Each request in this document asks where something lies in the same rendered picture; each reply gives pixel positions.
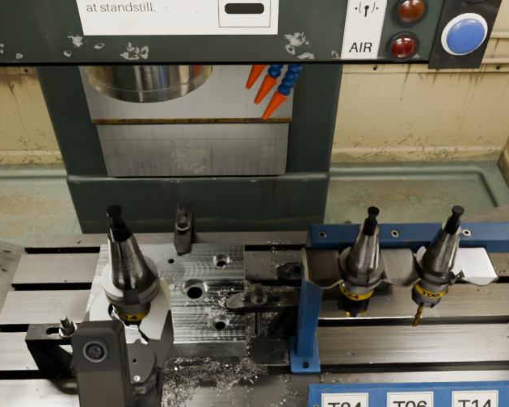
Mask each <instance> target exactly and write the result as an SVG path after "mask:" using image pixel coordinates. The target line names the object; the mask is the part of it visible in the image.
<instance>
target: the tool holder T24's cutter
mask: <svg viewBox="0 0 509 407"><path fill-rule="evenodd" d="M369 300H370V298H367V299H365V300H351V299H349V298H348V297H346V296H345V295H344V294H343V293H342V291H340V295H339V298H338V301H337V303H338V307H339V310H342V309H343V310H344V311H345V312H346V317H356V315H357V314H358V313H361V314H362V315H364V314H365V312H366V311H367V308H368V303H369Z"/></svg>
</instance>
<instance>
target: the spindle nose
mask: <svg viewBox="0 0 509 407"><path fill-rule="evenodd" d="M84 68H85V71H86V72H87V75H88V78H89V81H90V84H91V85H92V86H93V87H94V88H95V89H96V90H97V91H99V92H101V93H102V94H105V95H106V96H109V97H111V98H113V99H118V100H120V101H125V102H130V103H158V102H164V101H168V100H172V99H176V98H179V97H182V96H184V95H186V94H189V93H191V92H192V91H194V90H196V89H197V88H199V87H200V86H201V85H203V84H204V83H205V82H206V81H207V80H208V78H209V77H210V75H211V73H212V68H213V65H120V66H84Z"/></svg>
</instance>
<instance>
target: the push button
mask: <svg viewBox="0 0 509 407"><path fill-rule="evenodd" d="M484 36H485V28H484V26H483V25H482V23H481V22H480V21H479V20H477V19H473V18H467V19H462V20H460V21H458V22H456V23H455V24H454V25H452V27H451V28H450V29H449V31H448V34H447V36H446V44H447V46H448V48H449V49H450V50H451V51H452V52H454V53H456V54H465V53H468V52H472V51H473V50H474V49H476V48H477V47H478V46H479V45H480V44H481V42H482V41H483V39H484Z"/></svg>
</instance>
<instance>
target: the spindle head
mask: <svg viewBox="0 0 509 407"><path fill-rule="evenodd" d="M397 1H398V0H387V3H386V8H385V17H384V21H383V26H382V30H381V38H380V43H379V48H378V53H377V57H376V59H341V54H342V48H343V36H344V30H345V23H346V17H347V5H348V0H279V5H278V25H277V34H224V35H84V32H83V28H82V21H81V18H80V14H79V10H78V4H77V0H0V66H120V65H386V64H428V63H429V60H430V57H431V51H432V48H433V44H434V41H435V35H436V32H437V28H438V26H439V22H440V16H441V13H442V10H443V6H444V0H427V1H428V5H429V8H428V12H427V15H426V17H425V18H424V19H423V20H422V21H421V22H420V23H418V24H416V25H414V26H410V27H405V26H402V25H400V24H399V23H398V22H397V21H396V20H395V18H394V16H393V9H394V6H395V4H396V2H397ZM402 31H410V32H413V33H414V34H415V35H416V36H417V37H418V38H419V44H420V45H419V50H418V52H417V53H416V55H415V56H414V57H413V58H411V59H410V60H408V61H405V62H396V61H392V60H391V59H390V58H389V57H388V55H387V52H386V46H387V43H388V42H389V40H390V39H391V37H393V36H394V35H395V34H397V33H399V32H402Z"/></svg>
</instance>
